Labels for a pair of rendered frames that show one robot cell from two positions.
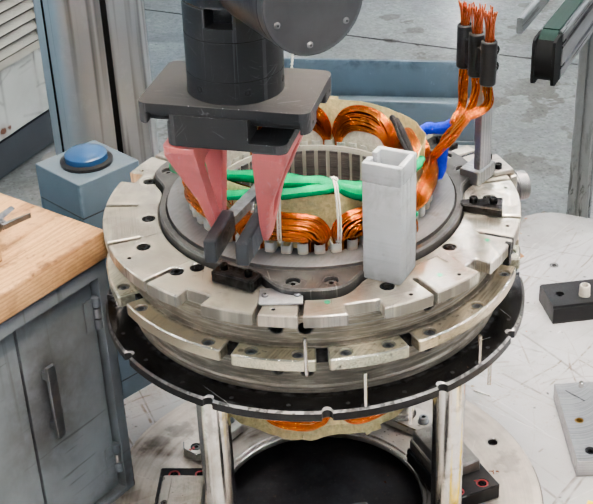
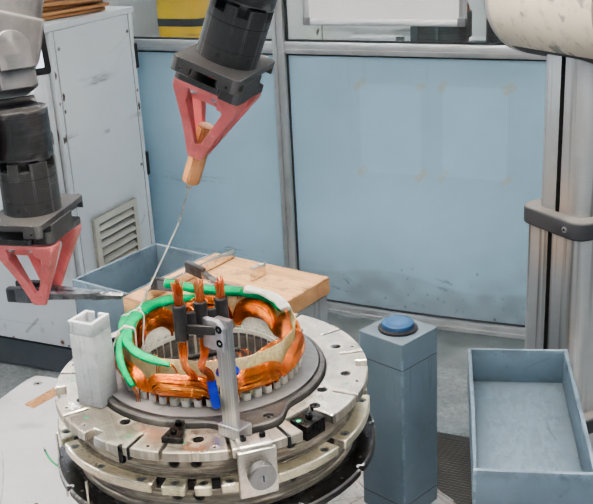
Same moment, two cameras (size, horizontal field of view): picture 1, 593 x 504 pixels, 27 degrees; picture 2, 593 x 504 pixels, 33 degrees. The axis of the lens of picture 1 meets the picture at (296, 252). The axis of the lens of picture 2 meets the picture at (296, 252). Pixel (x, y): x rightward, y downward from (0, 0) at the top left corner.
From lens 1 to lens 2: 1.32 m
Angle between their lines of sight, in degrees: 79
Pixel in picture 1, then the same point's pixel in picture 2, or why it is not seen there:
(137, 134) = not seen: hidden behind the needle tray
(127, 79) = (556, 324)
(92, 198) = (366, 346)
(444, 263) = (102, 420)
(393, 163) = (98, 327)
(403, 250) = (80, 381)
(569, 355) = not seen: outside the picture
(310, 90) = (12, 223)
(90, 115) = (530, 334)
